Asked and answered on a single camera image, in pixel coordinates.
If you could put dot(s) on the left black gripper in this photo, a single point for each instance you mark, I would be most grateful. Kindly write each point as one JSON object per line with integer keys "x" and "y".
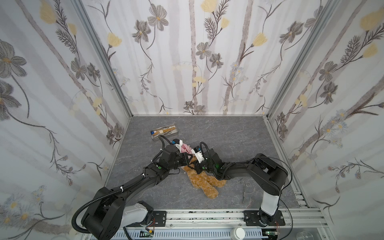
{"x": 182, "y": 159}

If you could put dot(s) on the pink fleece bear hoodie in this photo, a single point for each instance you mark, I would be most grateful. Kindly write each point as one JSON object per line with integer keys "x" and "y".
{"x": 184, "y": 148}

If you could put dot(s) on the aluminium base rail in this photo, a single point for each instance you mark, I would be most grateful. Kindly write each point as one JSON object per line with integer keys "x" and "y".
{"x": 301, "y": 224}

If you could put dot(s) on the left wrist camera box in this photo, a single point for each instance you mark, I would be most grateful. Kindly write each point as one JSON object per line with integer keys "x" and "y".
{"x": 177, "y": 143}

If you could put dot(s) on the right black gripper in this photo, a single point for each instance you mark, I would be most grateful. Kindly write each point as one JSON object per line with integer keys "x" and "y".
{"x": 205, "y": 162}

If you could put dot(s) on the black mounting plate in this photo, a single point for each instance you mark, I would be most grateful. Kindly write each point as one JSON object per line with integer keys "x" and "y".
{"x": 253, "y": 218}
{"x": 156, "y": 219}

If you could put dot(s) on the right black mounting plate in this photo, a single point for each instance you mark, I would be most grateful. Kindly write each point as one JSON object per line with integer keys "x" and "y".
{"x": 253, "y": 218}

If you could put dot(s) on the small black scissors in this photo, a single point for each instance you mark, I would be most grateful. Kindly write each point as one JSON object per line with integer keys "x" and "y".
{"x": 245, "y": 184}

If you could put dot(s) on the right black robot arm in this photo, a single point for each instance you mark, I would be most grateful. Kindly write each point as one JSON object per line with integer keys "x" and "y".
{"x": 268, "y": 174}

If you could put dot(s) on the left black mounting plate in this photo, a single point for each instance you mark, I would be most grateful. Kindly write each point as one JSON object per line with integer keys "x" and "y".
{"x": 156, "y": 219}

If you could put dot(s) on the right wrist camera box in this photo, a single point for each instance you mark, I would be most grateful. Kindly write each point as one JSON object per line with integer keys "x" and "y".
{"x": 198, "y": 154}

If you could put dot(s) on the white round cap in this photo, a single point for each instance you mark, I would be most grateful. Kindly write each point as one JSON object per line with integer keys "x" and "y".
{"x": 237, "y": 233}

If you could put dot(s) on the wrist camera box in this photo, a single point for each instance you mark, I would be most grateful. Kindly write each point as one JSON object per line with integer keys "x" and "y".
{"x": 198, "y": 154}
{"x": 177, "y": 143}

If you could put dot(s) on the brown teddy bear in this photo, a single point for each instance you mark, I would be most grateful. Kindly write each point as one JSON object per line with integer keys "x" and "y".
{"x": 208, "y": 184}

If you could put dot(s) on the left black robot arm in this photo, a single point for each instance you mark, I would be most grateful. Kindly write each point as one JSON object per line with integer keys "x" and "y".
{"x": 102, "y": 216}

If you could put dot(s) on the clear plastic tool box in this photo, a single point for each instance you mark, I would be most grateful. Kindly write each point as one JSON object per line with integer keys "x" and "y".
{"x": 165, "y": 131}

